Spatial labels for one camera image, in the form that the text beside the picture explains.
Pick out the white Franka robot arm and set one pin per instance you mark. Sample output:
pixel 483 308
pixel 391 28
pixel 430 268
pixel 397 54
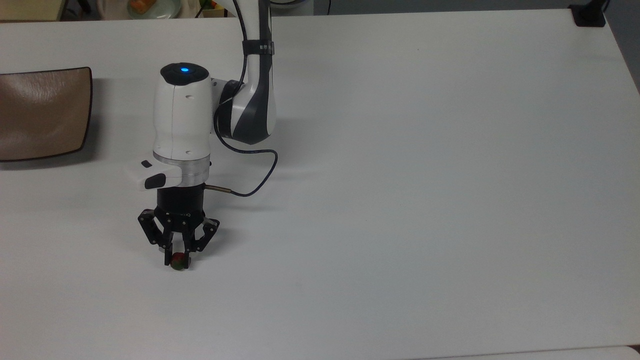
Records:
pixel 180 115

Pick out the plate with orange food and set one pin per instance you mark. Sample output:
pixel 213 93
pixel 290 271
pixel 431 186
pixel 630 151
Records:
pixel 152 7

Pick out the brown square ceramic plate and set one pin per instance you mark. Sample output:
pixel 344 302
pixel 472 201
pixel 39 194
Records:
pixel 42 112

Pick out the wooden board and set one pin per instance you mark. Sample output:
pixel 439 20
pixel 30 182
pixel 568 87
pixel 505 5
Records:
pixel 30 9

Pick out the black table clamp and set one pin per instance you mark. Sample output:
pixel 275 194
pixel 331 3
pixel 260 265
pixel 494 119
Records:
pixel 589 15

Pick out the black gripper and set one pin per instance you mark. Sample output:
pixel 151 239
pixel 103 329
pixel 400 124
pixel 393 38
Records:
pixel 180 202

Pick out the red strawberry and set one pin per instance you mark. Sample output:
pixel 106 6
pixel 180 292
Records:
pixel 177 261

